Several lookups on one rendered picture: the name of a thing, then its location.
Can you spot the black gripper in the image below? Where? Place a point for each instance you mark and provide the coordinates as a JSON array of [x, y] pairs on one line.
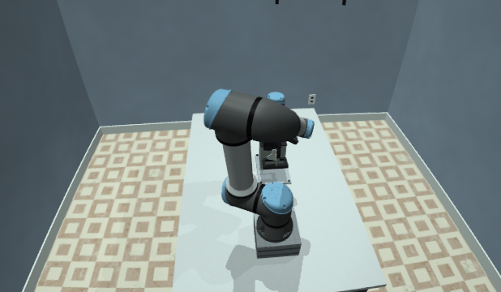
[[275, 149]]

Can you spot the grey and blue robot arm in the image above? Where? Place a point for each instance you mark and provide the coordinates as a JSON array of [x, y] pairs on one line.
[[235, 115]]

